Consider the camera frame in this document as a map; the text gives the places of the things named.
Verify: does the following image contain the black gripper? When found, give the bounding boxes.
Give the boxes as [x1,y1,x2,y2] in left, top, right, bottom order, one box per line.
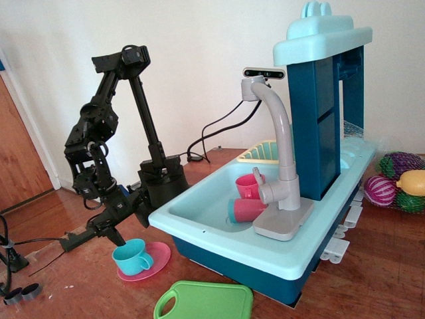
[86,189,153,247]

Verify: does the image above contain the teal plastic cup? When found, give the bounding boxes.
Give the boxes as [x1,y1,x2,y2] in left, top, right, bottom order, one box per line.
[112,239,154,276]

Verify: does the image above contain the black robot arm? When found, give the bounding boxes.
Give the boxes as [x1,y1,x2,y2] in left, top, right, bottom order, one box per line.
[60,45,189,252]

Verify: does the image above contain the blue toy kitchen sink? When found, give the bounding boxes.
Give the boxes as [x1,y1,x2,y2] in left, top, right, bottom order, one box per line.
[149,1,375,305]

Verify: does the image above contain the lying pink cup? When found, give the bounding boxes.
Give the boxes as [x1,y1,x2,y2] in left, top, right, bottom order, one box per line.
[228,199,268,223]

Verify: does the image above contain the upright pink cup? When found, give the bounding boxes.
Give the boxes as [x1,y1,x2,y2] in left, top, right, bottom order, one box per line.
[235,173,260,199]

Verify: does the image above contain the pink plastic plate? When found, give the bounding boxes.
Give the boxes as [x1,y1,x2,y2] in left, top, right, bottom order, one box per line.
[117,242,171,282]

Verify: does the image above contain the black power strip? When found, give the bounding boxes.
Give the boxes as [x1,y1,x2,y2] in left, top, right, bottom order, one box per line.
[59,230,96,253]

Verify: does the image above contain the green plastic cutting board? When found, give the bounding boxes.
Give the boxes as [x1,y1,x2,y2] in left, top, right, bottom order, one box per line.
[153,280,254,318]

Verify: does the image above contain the wooden door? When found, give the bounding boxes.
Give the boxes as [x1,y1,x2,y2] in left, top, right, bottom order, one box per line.
[1,81,53,211]

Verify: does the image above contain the black tape roll right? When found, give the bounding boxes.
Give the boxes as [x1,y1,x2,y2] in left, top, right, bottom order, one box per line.
[21,283,43,301]

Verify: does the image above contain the black tape roll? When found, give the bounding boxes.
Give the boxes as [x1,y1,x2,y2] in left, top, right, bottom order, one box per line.
[21,283,43,301]
[3,287,23,306]

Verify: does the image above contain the black tripod stand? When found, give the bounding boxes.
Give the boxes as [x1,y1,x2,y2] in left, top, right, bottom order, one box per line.
[0,214,64,296]

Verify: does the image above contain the black tape roll left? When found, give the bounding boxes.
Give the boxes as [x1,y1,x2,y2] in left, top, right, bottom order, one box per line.
[3,287,23,306]

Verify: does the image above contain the yellow dish rack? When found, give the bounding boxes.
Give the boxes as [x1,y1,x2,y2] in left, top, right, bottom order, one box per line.
[236,140,278,164]

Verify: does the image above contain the grey toy faucet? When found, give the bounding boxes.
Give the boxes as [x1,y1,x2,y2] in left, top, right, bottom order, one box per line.
[241,76,314,241]

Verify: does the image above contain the black webcam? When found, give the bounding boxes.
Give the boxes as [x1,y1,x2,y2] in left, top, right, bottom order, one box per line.
[242,67,286,80]

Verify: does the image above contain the white plastic clips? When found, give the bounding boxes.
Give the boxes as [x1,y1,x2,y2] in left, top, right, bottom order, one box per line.
[320,190,364,264]

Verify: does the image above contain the net bag of toy vegetables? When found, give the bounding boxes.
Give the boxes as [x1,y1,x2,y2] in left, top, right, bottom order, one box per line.
[364,152,424,213]

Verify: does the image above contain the yellow toy lemon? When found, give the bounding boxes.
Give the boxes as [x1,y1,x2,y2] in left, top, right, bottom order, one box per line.
[396,169,425,196]

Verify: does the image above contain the black camera cable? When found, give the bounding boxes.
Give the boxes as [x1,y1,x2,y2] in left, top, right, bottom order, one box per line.
[187,98,263,163]

